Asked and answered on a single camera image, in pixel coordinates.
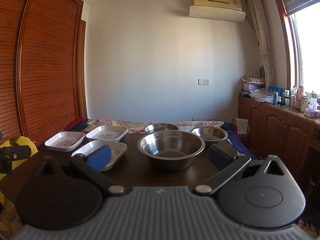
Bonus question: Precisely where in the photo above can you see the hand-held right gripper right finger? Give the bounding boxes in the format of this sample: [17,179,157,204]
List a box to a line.
[194,144,286,196]

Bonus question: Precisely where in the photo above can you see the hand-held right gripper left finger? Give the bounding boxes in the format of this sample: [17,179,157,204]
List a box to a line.
[35,144,127,197]

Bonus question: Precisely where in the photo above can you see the white floral rectangular plate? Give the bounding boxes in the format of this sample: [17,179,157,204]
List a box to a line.
[71,140,128,172]
[44,131,86,153]
[86,125,129,143]

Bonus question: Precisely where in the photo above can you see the medium stainless steel bowl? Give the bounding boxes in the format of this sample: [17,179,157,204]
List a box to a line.
[191,126,229,141]

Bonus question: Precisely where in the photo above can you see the large stainless steel bowl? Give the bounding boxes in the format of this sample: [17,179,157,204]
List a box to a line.
[137,130,206,172]

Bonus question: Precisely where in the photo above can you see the small stainless steel bowl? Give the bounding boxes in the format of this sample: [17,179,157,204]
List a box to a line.
[144,123,179,134]

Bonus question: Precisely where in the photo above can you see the yellow plush toy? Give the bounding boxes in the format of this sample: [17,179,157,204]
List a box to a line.
[0,136,39,180]

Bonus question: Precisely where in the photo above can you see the white paper bag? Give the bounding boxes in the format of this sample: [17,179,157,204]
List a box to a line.
[234,118,250,136]

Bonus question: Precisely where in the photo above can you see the floral bed blanket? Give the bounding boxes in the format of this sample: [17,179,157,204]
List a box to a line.
[86,119,225,133]

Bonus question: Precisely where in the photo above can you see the red cloth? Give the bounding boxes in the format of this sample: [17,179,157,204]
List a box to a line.
[65,117,86,132]

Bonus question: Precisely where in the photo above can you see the wooden cabinet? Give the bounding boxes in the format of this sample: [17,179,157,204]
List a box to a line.
[237,96,320,180]

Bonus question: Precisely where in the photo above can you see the purple box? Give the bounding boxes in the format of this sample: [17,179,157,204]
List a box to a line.
[243,83,263,91]

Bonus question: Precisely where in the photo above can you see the floral cloth bundle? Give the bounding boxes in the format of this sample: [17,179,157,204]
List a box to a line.
[241,75,267,84]

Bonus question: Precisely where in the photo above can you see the wooden louvred wardrobe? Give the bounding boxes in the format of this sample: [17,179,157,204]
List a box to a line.
[0,0,88,147]

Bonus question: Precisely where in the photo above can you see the white jar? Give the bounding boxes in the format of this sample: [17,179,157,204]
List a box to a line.
[300,95,309,113]

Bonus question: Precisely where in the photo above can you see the pink thermos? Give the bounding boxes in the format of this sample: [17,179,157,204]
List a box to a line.
[296,85,307,109]

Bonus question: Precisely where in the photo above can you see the tissue box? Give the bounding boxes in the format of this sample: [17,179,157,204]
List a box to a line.
[304,104,320,118]

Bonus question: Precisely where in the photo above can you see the patterned beige curtain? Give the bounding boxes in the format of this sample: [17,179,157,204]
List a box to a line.
[246,0,275,88]

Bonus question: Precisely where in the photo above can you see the wooden framed window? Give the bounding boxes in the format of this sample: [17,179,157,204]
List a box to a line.
[272,0,320,101]

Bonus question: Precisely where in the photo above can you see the wall air conditioner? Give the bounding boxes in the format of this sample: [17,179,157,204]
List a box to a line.
[189,0,247,24]

